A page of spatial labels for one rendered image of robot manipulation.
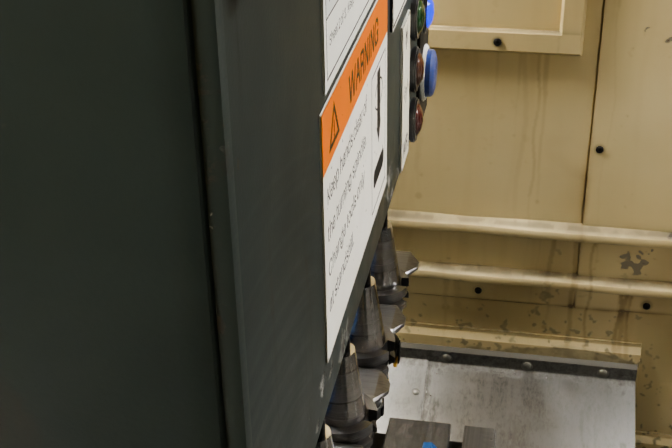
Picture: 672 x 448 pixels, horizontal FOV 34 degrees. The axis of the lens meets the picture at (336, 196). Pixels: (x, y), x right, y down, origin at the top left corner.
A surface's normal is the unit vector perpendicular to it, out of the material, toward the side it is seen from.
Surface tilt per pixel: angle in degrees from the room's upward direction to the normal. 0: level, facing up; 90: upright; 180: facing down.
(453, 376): 25
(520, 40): 90
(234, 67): 90
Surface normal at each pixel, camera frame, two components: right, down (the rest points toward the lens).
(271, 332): 0.98, 0.07
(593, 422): -0.09, -0.61
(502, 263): -0.18, 0.47
